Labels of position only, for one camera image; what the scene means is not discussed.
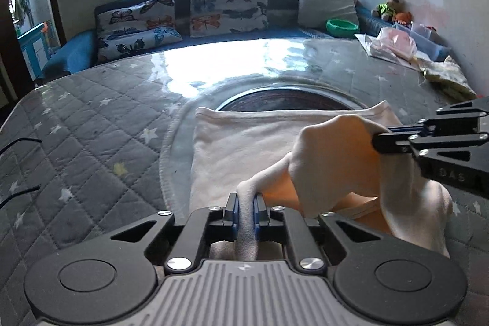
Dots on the orange plush toy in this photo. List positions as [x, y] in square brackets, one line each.
[403, 17]

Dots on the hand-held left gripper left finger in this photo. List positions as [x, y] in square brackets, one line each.
[234, 213]

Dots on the brown green plush toy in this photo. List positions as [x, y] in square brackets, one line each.
[389, 7]

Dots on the grey cushion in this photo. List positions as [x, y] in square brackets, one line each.
[326, 7]

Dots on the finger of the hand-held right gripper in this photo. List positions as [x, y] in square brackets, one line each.
[450, 124]
[391, 144]

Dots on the green bowl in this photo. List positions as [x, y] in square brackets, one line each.
[341, 28]

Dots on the white garment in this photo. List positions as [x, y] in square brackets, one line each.
[229, 146]

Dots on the large butterfly print cushion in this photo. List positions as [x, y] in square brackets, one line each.
[229, 7]

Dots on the small butterfly print cushion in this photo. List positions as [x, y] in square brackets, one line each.
[139, 44]
[135, 12]

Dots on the grey quilted star table cover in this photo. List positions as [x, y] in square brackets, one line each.
[95, 119]

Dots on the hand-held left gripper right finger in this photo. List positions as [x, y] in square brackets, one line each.
[259, 214]

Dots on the blue sofa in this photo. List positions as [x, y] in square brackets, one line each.
[76, 51]

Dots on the clear plastic box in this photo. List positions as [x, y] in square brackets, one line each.
[422, 36]

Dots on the blue cabinet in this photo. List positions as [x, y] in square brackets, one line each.
[35, 43]

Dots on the yellow patterned cloth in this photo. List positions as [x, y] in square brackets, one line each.
[447, 76]

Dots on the pink clear plastic bag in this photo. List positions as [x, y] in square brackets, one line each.
[391, 43]

